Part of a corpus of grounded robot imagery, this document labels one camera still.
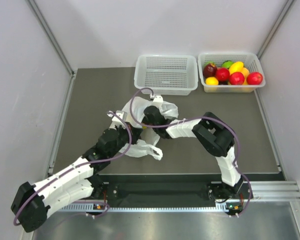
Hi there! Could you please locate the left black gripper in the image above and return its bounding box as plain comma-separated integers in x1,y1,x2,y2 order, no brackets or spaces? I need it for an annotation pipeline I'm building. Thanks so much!
108,121,143,158

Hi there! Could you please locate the white plastic bag with fruit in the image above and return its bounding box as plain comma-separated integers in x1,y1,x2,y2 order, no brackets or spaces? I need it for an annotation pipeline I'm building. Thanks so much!
119,96,179,161

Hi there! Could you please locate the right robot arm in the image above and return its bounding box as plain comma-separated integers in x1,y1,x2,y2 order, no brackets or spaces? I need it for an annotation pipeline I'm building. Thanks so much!
142,106,244,203

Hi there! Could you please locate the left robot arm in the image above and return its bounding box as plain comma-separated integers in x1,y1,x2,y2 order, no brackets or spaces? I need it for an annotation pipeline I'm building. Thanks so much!
10,122,143,233

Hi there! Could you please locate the orange fruit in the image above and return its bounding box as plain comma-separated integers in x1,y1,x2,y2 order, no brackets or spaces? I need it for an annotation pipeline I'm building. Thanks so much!
240,67,250,79

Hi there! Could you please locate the white basket holding fruit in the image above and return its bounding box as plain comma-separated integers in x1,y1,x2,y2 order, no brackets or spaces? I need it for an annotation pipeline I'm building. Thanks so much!
197,52,266,93

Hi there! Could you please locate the empty white plastic basket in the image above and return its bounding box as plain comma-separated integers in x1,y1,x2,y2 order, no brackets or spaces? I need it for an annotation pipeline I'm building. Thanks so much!
134,54,199,96

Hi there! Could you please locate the yellow lemon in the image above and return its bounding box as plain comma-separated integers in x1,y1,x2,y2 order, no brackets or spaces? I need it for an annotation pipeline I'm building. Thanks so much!
205,76,219,86

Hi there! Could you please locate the dark red apple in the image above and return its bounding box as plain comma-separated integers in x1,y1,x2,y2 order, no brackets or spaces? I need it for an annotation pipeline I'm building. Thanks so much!
202,63,218,78

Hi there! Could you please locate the red apple middle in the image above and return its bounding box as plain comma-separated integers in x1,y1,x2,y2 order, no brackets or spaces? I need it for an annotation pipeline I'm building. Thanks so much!
215,67,230,82

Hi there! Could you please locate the red apple front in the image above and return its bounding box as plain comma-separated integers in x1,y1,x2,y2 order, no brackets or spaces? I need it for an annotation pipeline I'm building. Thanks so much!
229,72,245,86

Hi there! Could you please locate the green lime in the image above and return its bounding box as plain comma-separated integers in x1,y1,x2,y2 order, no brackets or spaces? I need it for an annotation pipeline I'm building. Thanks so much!
221,60,234,69

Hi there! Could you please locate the yellow mango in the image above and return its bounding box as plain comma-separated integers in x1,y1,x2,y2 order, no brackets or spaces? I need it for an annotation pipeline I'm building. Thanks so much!
228,61,244,75

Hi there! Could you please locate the red apple right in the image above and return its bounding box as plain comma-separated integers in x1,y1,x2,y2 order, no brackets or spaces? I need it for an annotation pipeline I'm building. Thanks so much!
246,72,263,85

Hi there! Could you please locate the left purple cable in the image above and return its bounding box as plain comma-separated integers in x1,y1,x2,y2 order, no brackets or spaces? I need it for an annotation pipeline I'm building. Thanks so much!
13,110,133,227

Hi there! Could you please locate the purple cable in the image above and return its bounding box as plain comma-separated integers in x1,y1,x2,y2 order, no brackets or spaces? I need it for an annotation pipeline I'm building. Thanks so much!
129,87,253,217
13,110,133,227

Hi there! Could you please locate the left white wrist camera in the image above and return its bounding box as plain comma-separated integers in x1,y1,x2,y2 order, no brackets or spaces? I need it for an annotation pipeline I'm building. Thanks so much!
106,110,128,129

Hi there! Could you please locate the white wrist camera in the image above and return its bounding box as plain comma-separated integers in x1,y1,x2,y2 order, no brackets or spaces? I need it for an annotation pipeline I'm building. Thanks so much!
106,110,128,129
149,94,164,108

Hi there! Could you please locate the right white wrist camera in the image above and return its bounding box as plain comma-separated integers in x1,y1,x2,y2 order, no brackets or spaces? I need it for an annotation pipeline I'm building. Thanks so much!
149,94,164,108

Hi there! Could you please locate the grey slotted cable duct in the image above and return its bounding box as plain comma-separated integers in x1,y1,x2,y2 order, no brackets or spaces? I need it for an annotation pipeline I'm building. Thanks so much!
58,202,243,213

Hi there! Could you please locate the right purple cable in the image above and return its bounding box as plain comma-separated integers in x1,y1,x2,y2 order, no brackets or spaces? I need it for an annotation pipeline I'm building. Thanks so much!
129,87,253,217

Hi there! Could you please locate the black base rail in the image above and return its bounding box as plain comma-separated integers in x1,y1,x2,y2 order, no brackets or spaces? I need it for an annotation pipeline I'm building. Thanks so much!
99,174,253,208

